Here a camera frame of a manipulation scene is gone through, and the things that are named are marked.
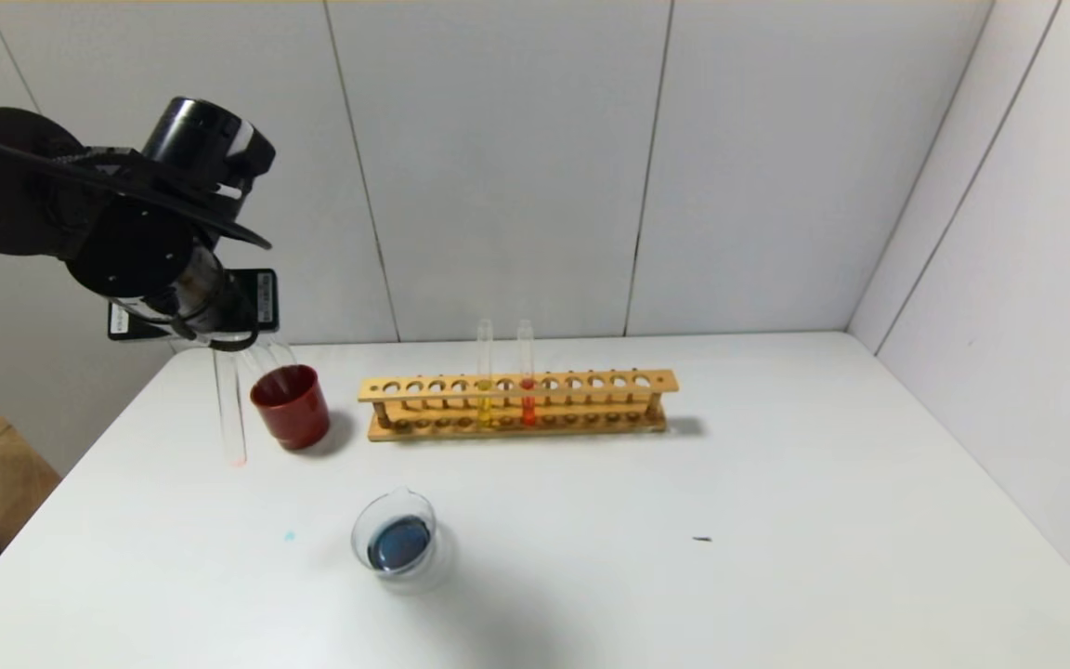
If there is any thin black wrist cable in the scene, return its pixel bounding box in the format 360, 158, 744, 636
168, 311, 263, 354

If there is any test tube with red liquid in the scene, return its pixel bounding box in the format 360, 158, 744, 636
213, 344, 249, 467
516, 319, 538, 427

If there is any clear glass beaker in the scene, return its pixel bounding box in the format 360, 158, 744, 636
351, 487, 455, 596

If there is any dark red cup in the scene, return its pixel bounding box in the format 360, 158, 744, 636
250, 364, 332, 452

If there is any wooden test tube rack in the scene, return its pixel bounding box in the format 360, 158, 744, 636
358, 369, 680, 442

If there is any test tube with yellow liquid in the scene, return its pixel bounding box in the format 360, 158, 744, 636
475, 320, 496, 428

